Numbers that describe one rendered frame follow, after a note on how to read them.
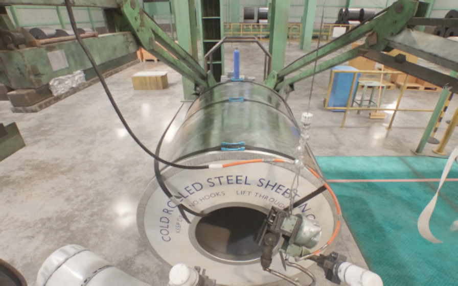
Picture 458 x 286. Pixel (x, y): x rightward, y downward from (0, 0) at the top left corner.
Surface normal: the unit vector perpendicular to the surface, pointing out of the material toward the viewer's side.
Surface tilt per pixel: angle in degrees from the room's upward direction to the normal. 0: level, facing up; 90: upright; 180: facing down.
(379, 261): 0
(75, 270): 6
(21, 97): 90
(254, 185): 90
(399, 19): 90
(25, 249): 0
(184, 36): 90
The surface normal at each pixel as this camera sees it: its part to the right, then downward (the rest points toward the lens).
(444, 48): -0.76, -0.48
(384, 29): -0.94, 0.18
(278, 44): -0.04, 0.50
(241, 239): -0.12, -0.86
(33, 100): 1.00, 0.01
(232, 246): 0.10, -0.86
